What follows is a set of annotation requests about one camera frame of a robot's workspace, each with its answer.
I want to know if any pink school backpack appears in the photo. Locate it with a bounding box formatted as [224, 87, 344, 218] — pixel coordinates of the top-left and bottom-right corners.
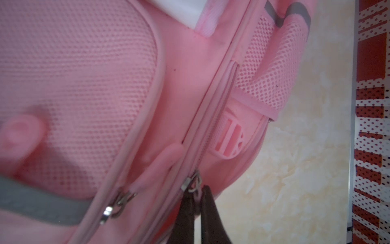
[1, 1, 317, 244]

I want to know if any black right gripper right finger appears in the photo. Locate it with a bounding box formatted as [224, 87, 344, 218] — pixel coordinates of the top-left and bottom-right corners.
[200, 186, 232, 244]

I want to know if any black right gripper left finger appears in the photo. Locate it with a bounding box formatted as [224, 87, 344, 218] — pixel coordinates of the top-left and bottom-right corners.
[167, 192, 195, 244]

